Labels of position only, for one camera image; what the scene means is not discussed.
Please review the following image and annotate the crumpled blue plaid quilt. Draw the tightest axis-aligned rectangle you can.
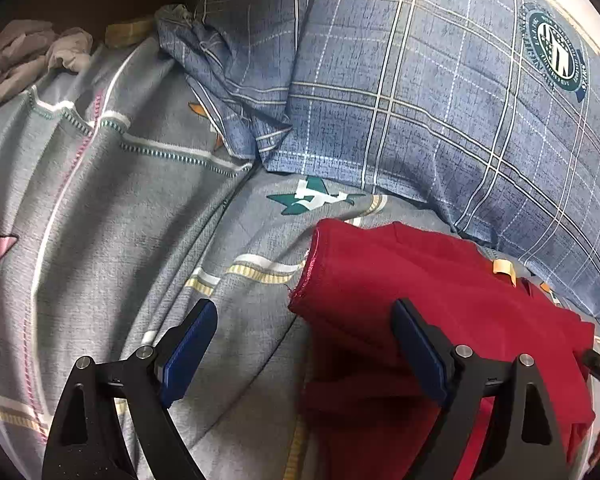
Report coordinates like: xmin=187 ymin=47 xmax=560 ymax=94
xmin=156 ymin=0 xmax=313 ymax=171

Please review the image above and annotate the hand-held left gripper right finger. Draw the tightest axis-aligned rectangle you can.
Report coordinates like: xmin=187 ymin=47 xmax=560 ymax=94
xmin=391 ymin=298 xmax=567 ymax=480

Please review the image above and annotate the blue plaid pillow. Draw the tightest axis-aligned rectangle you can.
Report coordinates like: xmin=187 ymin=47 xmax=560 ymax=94
xmin=257 ymin=0 xmax=600 ymax=322

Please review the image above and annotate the grey printed bedsheet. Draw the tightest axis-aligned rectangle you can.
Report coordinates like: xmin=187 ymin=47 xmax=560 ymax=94
xmin=0 ymin=35 xmax=600 ymax=480

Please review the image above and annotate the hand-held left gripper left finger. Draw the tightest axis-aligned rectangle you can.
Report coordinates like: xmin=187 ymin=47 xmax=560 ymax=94
xmin=42 ymin=299 xmax=218 ymax=480

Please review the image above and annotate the red small garment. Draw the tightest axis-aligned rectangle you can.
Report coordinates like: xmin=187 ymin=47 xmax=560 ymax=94
xmin=287 ymin=218 xmax=597 ymax=480

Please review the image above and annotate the pale pink crumpled cloth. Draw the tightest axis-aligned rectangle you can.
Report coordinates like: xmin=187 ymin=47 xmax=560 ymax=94
xmin=0 ymin=19 xmax=94 ymax=117

